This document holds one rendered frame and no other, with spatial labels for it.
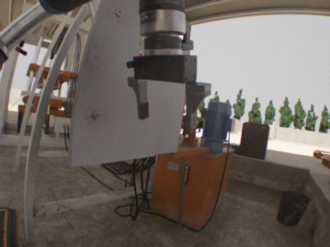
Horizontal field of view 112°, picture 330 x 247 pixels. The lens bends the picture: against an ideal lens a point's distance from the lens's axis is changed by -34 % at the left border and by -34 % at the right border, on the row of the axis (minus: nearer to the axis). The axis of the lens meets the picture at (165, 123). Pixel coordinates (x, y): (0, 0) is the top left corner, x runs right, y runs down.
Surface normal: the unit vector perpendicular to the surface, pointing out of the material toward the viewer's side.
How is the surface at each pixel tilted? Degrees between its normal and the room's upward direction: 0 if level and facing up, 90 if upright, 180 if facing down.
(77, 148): 90
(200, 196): 90
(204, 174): 90
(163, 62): 114
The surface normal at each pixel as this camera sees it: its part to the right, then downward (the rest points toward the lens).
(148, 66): -0.62, 0.33
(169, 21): 0.24, 0.39
